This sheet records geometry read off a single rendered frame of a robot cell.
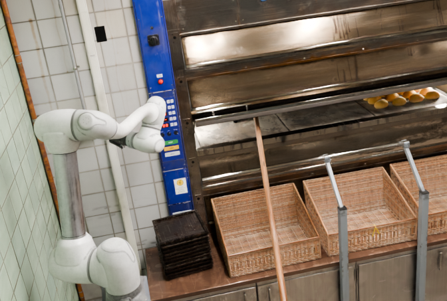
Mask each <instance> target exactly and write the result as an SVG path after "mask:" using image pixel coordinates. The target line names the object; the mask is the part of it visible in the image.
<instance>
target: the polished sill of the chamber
mask: <svg viewBox="0 0 447 301"><path fill-rule="evenodd" d="M442 113H447V104H441V105H436V106H429V107H425V108H418V109H413V110H406V111H402V112H395V113H391V114H383V115H380V116H372V117H368V118H361V119H356V120H349V121H345V122H338V123H334V124H327V125H322V126H315V127H311V128H303V129H300V130H292V131H288V132H281V133H276V134H269V135H265V136H262V137H261V139H262V143H263V145H266V144H274V143H277V142H285V141H289V140H296V139H300V138H307V137H311V136H318V135H323V134H330V133H334V132H341V131H345V130H352V129H357V128H363V127H368V126H375V125H379V124H386V123H390V122H397V121H401V120H409V119H413V118H419V117H424V116H431V115H435V114H442ZM255 146H257V138H256V137H254V138H247V139H242V140H236V141H231V142H224V143H220V144H212V145H208V146H201V147H197V148H196V150H197V155H198V157H199V156H203V155H210V154H214V153H221V152H225V151H233V150H240V149H244V148H251V147H255Z"/></svg>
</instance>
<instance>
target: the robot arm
mask: <svg viewBox="0 0 447 301"><path fill-rule="evenodd" d="M165 114H166V103H165V101H164V99H163V98H161V97H158V96H153V97H151V98H150V99H149V100H148V101H147V103H146V104H145V105H143V106H141V107H139V108H138V109H137V110H135V111H134V112H133V113H132V114H131V115H129V117H127V119H125V120H124V121H123V122H122V123H120V124H118V123H117V122H116V120H115V119H113V118H111V117H110V116H109V115H107V114H105V113H102V112H99V111H96V110H75V109H61V110H53V111H50V112H47V113H44V114H42V115H40V116H39V117H38V118H37V119H36V120H35V123H34V132H35V135H36V137H37V138H38V139H39V140H41V141H42V142H44V143H45V145H46V147H47V149H48V150H49V152H50V153H51V154H52V156H53V167H54V173H55V183H56V188H57V199H58V205H59V215H60V222H61V232H62V236H61V237H60V238H59V240H58V241H57V246H56V247H55V248H54V249H53V250H52V251H51V253H50V255H49V259H48V269H49V272H50V273H51V275H52V276H54V277H55V278H57V279H59V280H62V281H64V282H70V283H76V284H97V285H99V286H102V287H104V290H105V291H106V301H148V299H147V297H146V295H145V291H144V277H143V276H140V271H139V267H138V261H137V259H136V255H135V253H134V251H133V249H132V247H131V246H130V245H129V243H128V242H127V241H126V240H124V239H121V238H118V237H114V238H110V239H107V240H105V241H103V242H102V243H101V244H100V245H99V246H98V247H96V245H95V243H94V241H93V239H92V237H91V236H90V235H89V234H88V233H87V232H86V230H85V223H84V212H83V206H82V194H81V188H80V176H79V170H78V159H77V152H76V151H77V150H78V148H79V144H80V141H85V140H96V139H100V140H109V142H110V143H112V144H114V145H116V146H118V147H119V148H120V149H123V148H125V146H128V147H129V148H132V149H135V150H138V151H141V152H144V153H160V152H161V151H162V150H163V149H164V146H165V141H164V139H163V138H162V136H160V130H161V128H162V125H163V122H164V118H165ZM141 121H142V125H141V128H140V131H139V132H131V131H132V130H133V129H134V128H135V127H136V126H137V125H138V124H139V123H140V122H141Z"/></svg>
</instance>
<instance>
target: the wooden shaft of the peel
mask: <svg viewBox="0 0 447 301"><path fill-rule="evenodd" d="M253 119H254V124H255V133H256V138H257V146H258V151H259V160H260V164H261V173H262V178H263V186H264V192H265V200H266V205H267V214H268V219H269V227H270V232H271V241H272V245H273V254H274V259H275V267H276V273H277V281H278V286H279V295H280V300H281V301H287V293H286V288H285V280H284V275H283V268H282V263H281V255H280V251H279V243H278V238H277V230H276V226H275V218H274V213H273V205H272V201H271V193H270V188H269V180H268V176H267V168H266V163H265V156H264V150H263V143H262V139H261V130H260V126H259V118H258V117H254V118H253Z"/></svg>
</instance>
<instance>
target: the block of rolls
mask: <svg viewBox="0 0 447 301"><path fill-rule="evenodd" d="M417 92H420V94H417ZM399 95H402V97H400V96H399ZM423 96H425V98H426V99H428V100H433V99H437V98H439V97H440V94H439V92H437V91H435V90H433V89H431V88H423V89H418V90H411V91H407V92H399V93H395V94H387V95H383V96H376V97H372V98H364V99H363V100H365V101H368V103H369V104H374V107H375V108H377V109H381V108H386V107H387V106H388V102H392V105H393V106H402V105H405V104H406V99H409V102H412V103H416V102H421V101H423V99H424V98H423ZM382 98H386V100H383V99H382Z"/></svg>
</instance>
